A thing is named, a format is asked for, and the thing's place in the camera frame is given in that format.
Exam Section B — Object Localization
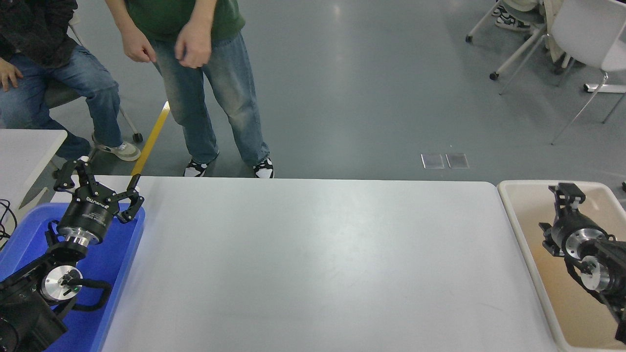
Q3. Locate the white floor base bar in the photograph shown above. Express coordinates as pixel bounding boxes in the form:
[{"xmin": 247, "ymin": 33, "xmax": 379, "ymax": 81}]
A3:
[{"xmin": 583, "ymin": 83, "xmax": 626, "ymax": 94}]

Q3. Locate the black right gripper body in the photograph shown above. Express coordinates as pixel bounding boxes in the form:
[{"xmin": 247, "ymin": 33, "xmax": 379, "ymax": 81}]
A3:
[{"xmin": 551, "ymin": 210, "xmax": 601, "ymax": 256}]

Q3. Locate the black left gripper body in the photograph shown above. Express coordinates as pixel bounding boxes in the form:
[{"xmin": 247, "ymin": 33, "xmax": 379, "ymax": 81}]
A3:
[{"xmin": 57, "ymin": 192, "xmax": 121, "ymax": 236}]

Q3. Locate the standing person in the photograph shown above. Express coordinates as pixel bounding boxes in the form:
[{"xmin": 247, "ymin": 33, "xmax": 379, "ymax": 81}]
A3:
[{"xmin": 105, "ymin": 0, "xmax": 275, "ymax": 179}]

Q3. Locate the thin black cable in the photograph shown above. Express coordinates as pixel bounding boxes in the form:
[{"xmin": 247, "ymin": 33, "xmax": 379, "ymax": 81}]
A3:
[{"xmin": 0, "ymin": 198, "xmax": 19, "ymax": 250}]

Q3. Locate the white shell chair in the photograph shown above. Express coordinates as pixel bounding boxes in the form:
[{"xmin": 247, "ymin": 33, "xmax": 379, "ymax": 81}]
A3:
[{"xmin": 499, "ymin": 0, "xmax": 626, "ymax": 145}]

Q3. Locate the standing person's right hand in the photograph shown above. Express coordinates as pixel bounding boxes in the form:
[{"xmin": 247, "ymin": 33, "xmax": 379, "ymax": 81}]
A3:
[{"xmin": 121, "ymin": 25, "xmax": 157, "ymax": 64}]

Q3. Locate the large pale plastic bin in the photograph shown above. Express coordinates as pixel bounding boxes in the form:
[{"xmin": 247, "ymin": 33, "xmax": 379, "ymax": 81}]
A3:
[{"xmin": 497, "ymin": 180, "xmax": 626, "ymax": 352}]

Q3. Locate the person with black-white shoes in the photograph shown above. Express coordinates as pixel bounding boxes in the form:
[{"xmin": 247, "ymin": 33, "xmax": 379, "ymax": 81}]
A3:
[{"xmin": 492, "ymin": 0, "xmax": 543, "ymax": 33}]

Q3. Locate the seated person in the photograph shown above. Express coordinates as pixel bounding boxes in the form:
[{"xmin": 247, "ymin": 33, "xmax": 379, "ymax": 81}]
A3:
[{"xmin": 0, "ymin": 0, "xmax": 141, "ymax": 163}]

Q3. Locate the standing person's left hand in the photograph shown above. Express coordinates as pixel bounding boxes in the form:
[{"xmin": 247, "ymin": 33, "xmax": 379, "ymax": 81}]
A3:
[{"xmin": 174, "ymin": 21, "xmax": 214, "ymax": 69}]

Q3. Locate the seated person's hand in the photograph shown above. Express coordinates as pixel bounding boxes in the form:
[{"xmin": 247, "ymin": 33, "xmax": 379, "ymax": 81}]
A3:
[{"xmin": 0, "ymin": 57, "xmax": 24, "ymax": 92}]

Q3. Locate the blue plastic tray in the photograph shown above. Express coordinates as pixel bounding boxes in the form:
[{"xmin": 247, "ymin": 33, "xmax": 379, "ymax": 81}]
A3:
[{"xmin": 0, "ymin": 203, "xmax": 146, "ymax": 352}]

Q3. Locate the white-legged rolling chair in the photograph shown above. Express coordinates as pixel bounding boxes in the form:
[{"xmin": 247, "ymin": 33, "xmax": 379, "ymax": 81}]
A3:
[{"xmin": 466, "ymin": 0, "xmax": 577, "ymax": 81}]

